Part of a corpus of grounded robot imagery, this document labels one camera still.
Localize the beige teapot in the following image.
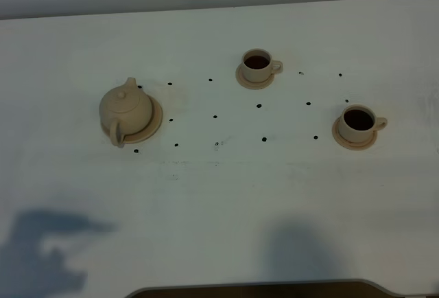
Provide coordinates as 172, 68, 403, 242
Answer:
99, 78, 153, 146

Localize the beige far teacup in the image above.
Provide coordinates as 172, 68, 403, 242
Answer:
241, 49, 283, 83

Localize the beige near saucer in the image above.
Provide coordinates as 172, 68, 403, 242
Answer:
331, 116, 379, 152

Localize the beige far saucer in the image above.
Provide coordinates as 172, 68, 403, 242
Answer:
235, 65, 275, 90

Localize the beige teacup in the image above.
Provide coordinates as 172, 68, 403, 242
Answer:
241, 49, 283, 83
337, 104, 388, 144

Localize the beige near teacup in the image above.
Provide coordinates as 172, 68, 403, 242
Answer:
337, 104, 388, 144

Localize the beige teapot saucer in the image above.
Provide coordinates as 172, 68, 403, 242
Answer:
100, 95, 163, 146

